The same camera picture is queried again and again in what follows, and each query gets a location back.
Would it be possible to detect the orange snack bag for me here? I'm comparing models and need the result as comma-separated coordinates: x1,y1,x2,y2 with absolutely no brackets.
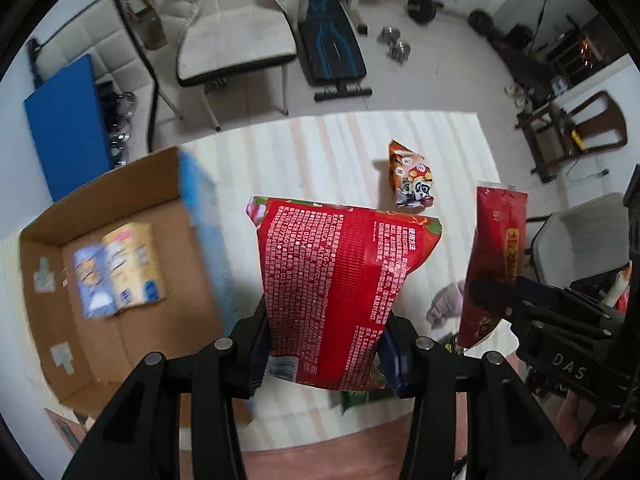
388,140,434,209

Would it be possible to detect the yellow cartoon tissue pack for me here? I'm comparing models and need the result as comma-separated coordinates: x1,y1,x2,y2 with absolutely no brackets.
103,222,165,311

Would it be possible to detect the red printed snack bag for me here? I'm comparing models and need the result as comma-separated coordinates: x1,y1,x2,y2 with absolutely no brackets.
246,196,442,391

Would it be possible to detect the blue cartoon tissue pack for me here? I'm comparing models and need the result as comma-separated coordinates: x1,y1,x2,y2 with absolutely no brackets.
74,244,117,318

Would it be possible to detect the purple cloth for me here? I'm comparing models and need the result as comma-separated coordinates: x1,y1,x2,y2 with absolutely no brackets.
426,281,465,328

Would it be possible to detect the grey plastic chair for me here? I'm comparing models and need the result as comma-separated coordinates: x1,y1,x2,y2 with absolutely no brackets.
527,193,629,288

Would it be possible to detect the striped cream tablecloth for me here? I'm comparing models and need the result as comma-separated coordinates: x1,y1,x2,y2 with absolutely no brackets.
1,112,499,476

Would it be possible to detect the dark wooden chair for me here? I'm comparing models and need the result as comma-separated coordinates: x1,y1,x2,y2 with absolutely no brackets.
515,91,628,183

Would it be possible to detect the brown cardboard box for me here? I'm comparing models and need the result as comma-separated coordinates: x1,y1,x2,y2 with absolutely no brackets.
20,148,240,417

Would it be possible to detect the chrome dumbbell pair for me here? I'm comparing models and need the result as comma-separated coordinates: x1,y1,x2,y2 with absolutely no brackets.
376,26,411,65

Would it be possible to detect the black blue weight bench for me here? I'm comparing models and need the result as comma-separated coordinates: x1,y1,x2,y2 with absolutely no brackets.
298,0,372,102

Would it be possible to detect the black barbell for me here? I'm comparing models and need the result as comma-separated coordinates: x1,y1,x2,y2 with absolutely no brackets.
405,0,495,37

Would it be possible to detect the blue foam board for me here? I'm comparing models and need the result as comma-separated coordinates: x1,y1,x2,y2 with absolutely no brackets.
24,55,114,202

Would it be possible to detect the white padded chair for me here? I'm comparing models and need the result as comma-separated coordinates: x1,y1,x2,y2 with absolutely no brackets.
171,0,301,134

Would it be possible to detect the white quilted sofa chair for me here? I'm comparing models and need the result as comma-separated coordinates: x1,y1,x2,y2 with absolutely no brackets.
27,0,181,160

